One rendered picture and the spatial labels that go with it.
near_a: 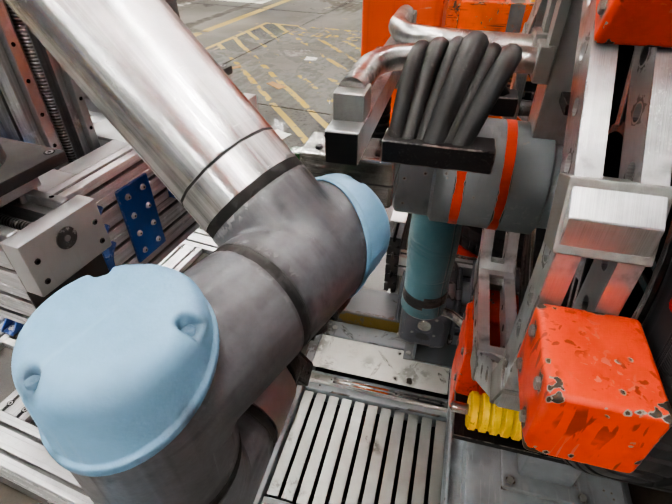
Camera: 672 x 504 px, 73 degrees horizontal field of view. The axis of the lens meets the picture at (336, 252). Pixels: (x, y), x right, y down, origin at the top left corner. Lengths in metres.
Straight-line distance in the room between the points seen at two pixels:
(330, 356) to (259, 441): 1.06
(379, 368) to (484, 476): 0.44
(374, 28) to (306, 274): 0.83
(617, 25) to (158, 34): 0.29
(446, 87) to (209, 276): 0.24
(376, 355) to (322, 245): 1.12
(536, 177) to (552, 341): 0.25
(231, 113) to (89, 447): 0.18
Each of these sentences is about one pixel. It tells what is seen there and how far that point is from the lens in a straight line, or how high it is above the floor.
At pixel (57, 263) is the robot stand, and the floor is 0.72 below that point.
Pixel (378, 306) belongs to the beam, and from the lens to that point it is 1.43.
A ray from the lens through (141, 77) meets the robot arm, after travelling 0.29.
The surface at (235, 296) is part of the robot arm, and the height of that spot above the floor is 0.99.
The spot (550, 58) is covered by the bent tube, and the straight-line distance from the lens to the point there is 0.53.
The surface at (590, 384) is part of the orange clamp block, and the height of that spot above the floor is 0.89.
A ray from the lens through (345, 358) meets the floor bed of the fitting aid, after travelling 1.35.
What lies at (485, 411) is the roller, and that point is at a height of 0.54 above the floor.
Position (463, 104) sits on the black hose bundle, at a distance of 0.39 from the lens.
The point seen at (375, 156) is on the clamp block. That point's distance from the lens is 0.42.
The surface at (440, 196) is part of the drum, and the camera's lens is 0.57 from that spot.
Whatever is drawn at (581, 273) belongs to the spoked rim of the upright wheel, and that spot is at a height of 0.75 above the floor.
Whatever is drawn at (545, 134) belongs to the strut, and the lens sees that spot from 0.59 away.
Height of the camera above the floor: 1.13
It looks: 38 degrees down
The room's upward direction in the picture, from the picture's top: straight up
